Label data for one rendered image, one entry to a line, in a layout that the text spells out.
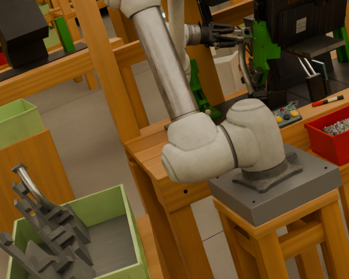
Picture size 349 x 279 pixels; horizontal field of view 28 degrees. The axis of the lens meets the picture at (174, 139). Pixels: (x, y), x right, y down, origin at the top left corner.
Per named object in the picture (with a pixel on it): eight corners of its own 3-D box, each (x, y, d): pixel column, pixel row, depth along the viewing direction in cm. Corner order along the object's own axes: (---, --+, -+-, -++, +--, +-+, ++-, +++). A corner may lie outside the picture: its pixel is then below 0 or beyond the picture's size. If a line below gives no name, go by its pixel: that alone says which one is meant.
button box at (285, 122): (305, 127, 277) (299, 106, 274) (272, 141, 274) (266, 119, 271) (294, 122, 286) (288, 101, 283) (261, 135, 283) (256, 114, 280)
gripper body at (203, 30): (203, 37, 285) (224, 38, 288) (198, 21, 289) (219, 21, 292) (197, 48, 291) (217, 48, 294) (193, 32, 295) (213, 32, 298)
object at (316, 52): (346, 47, 279) (344, 40, 278) (311, 61, 276) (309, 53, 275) (301, 35, 315) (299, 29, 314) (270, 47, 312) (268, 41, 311)
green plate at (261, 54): (282, 70, 292) (282, 20, 287) (264, 72, 290) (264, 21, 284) (270, 66, 303) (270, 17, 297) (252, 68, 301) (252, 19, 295)
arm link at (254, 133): (294, 160, 226) (278, 98, 218) (243, 180, 223) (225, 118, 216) (275, 145, 241) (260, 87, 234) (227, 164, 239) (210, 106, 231)
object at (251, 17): (334, 70, 319) (318, -1, 307) (276, 93, 313) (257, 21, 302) (315, 64, 336) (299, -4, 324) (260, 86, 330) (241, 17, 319)
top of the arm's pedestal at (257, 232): (340, 199, 228) (337, 188, 226) (256, 239, 220) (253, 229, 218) (290, 172, 257) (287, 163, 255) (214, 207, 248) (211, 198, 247)
